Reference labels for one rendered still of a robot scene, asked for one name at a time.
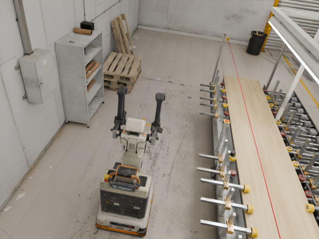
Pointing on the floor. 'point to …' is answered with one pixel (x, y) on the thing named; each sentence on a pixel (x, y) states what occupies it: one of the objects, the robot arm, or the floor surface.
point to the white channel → (309, 42)
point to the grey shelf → (73, 86)
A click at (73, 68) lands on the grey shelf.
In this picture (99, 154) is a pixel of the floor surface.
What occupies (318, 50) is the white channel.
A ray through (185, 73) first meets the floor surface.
